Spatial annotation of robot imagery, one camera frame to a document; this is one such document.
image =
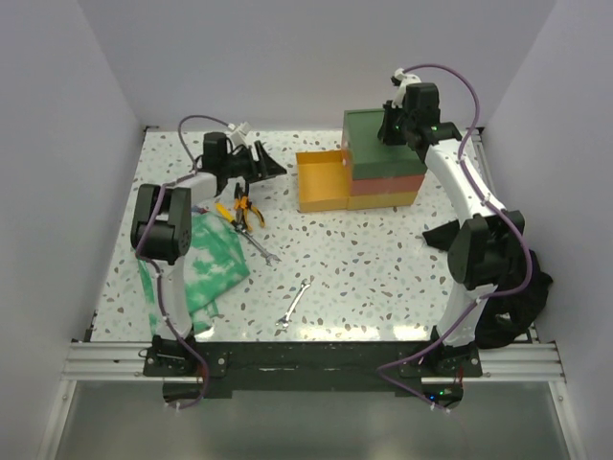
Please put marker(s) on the black cloth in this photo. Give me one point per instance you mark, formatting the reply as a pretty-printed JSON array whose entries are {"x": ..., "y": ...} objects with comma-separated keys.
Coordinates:
[{"x": 503, "y": 319}]

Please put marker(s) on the orange drawer box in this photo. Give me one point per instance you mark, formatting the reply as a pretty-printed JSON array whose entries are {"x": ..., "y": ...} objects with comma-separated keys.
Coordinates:
[{"x": 381, "y": 178}]

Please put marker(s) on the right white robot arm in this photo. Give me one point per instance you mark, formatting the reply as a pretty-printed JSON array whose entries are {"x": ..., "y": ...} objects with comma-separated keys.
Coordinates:
[{"x": 488, "y": 244}]

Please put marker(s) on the silver wrench near cloth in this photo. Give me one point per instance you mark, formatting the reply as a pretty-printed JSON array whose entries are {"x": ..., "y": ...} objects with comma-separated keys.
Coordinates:
[{"x": 268, "y": 256}]

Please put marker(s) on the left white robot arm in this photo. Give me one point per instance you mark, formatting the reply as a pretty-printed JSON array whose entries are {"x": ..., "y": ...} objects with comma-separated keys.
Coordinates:
[{"x": 161, "y": 228}]

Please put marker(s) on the silver wrench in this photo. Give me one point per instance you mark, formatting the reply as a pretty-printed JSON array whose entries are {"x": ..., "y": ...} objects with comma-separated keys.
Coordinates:
[
  {"x": 283, "y": 321},
  {"x": 268, "y": 256}
]

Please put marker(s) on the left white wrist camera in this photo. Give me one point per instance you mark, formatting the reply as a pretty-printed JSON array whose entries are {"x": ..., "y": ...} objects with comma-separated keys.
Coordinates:
[{"x": 238, "y": 134}]

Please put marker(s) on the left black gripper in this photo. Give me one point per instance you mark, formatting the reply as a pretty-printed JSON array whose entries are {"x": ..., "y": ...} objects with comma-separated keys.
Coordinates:
[{"x": 270, "y": 168}]

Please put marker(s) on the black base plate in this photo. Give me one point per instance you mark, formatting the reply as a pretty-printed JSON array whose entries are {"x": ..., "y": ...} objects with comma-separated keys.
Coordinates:
[{"x": 217, "y": 370}]

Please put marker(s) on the silver wrench front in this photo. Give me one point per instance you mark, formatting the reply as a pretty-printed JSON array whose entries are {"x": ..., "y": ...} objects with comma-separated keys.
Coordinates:
[{"x": 283, "y": 321}]

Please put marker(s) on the yellow handled screwdriver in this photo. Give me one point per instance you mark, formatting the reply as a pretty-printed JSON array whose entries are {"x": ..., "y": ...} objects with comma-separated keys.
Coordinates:
[{"x": 225, "y": 213}]

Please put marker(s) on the green white cloth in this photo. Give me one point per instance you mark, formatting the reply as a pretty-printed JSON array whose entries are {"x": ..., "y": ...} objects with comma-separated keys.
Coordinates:
[{"x": 215, "y": 259}]

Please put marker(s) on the orange black pliers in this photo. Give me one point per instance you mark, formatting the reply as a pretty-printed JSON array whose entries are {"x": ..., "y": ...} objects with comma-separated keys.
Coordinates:
[{"x": 244, "y": 206}]

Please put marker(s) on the aluminium rail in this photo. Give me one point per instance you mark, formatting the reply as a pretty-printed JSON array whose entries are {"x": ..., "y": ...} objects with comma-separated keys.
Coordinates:
[{"x": 124, "y": 361}]

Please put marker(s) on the yellow drawer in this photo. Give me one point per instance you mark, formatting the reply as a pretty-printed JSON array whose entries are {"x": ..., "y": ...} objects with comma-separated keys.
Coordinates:
[{"x": 323, "y": 186}]

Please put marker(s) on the green drawer box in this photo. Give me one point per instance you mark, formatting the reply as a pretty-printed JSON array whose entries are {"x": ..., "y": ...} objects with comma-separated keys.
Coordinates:
[{"x": 368, "y": 157}]

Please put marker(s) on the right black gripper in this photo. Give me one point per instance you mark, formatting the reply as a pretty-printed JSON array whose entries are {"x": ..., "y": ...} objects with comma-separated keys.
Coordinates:
[{"x": 385, "y": 135}]

